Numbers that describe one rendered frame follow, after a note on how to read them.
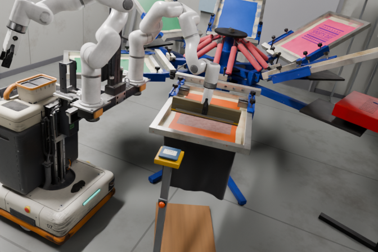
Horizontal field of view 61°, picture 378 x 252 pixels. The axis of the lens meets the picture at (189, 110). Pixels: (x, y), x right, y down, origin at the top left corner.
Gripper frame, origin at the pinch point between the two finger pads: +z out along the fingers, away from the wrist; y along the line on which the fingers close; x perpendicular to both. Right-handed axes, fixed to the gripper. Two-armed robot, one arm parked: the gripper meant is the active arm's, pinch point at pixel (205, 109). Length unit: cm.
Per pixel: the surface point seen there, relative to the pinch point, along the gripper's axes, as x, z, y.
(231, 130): 17.7, 14.5, -10.3
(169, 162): -10.3, 15.1, 37.7
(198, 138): 0.4, 11.2, 14.0
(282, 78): 47, -7, -69
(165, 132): -18.8, 12.5, 14.1
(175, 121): -17.2, 14.8, -5.3
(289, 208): 86, 110, -68
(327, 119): 86, 15, -61
